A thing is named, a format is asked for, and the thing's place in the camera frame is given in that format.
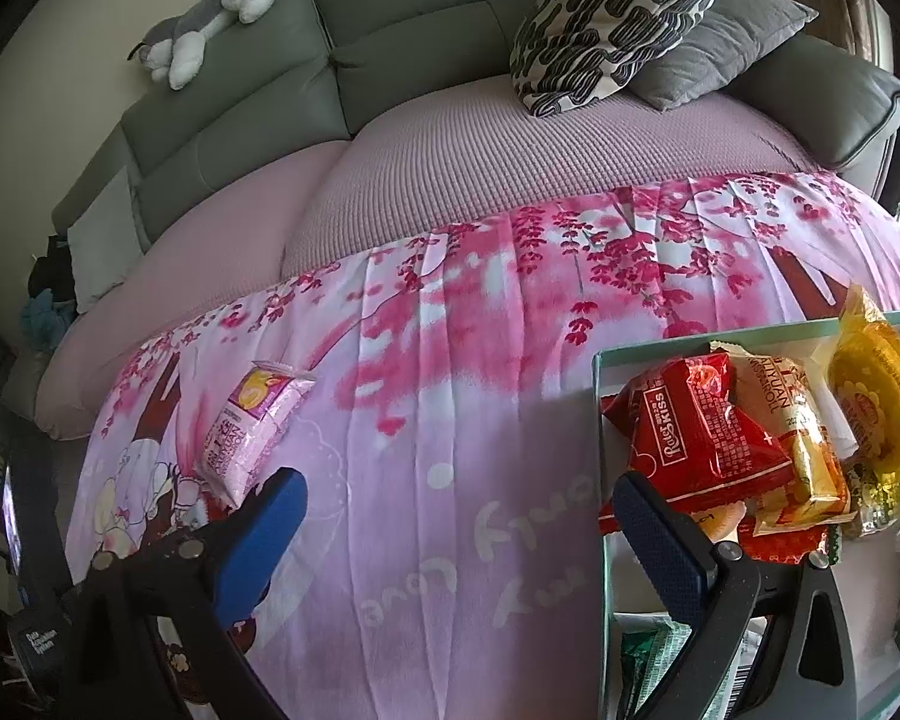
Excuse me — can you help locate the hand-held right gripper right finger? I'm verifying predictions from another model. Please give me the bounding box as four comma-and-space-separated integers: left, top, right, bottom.
613, 472, 860, 720

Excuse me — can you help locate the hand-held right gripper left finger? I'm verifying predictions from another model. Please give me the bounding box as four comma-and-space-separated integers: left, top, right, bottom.
60, 467, 308, 720

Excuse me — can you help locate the small bright red packet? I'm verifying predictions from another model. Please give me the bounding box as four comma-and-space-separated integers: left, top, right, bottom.
601, 355, 785, 526

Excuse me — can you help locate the pink snack packet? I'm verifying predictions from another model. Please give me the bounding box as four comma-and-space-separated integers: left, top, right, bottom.
199, 361, 317, 509

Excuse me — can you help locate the large red gold-patterned packet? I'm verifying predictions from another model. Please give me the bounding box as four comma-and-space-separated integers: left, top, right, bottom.
735, 517, 830, 563

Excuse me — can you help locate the grey-green snack packet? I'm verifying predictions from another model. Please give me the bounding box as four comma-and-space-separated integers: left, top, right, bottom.
619, 615, 695, 720

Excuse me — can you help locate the beige packet with red letters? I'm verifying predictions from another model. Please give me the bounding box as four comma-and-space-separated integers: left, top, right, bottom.
711, 341, 852, 533

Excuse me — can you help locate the teal cardboard box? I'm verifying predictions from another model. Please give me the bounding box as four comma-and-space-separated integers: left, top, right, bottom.
592, 309, 900, 720

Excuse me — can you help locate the orange yellow cake packet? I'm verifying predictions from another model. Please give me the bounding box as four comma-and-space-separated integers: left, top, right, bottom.
825, 286, 900, 482

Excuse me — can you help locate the flat screen television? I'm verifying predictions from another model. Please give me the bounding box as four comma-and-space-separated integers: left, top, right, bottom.
0, 465, 27, 575

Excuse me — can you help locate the printed pink blanket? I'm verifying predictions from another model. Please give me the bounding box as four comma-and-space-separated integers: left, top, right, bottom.
75, 169, 900, 720

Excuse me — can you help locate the blue cloth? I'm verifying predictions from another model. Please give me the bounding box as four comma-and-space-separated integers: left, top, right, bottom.
21, 291, 72, 353

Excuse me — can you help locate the light grey pillow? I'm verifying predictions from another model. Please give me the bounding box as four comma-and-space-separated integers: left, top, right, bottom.
66, 165, 147, 312

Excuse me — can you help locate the dark clothing pile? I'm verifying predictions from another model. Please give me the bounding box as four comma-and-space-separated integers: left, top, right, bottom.
28, 236, 76, 301

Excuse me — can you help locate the pink ribbed sofa cover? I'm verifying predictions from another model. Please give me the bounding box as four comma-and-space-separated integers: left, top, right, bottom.
37, 86, 818, 436

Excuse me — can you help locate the grey sofa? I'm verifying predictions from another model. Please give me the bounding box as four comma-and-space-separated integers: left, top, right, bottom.
0, 0, 900, 421

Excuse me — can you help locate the dark grey pillow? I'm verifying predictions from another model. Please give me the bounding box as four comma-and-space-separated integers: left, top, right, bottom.
630, 0, 818, 112

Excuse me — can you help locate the black and white patterned pillow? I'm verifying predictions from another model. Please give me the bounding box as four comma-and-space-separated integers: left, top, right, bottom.
510, 0, 732, 119

